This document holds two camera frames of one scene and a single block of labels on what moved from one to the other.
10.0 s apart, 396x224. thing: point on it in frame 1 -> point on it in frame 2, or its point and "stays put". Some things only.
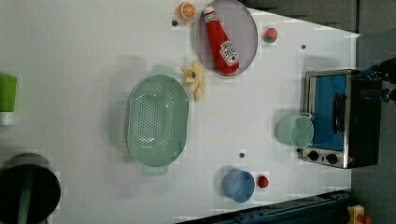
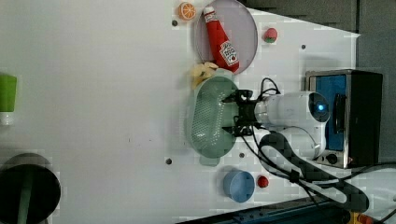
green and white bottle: [7, 98] stays put
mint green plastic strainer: [157, 120] -> [206, 115]
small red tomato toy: [262, 181] stays put
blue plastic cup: [239, 185] stays put
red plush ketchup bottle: [223, 49] stays put
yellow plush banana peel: [196, 74] -> [201, 72]
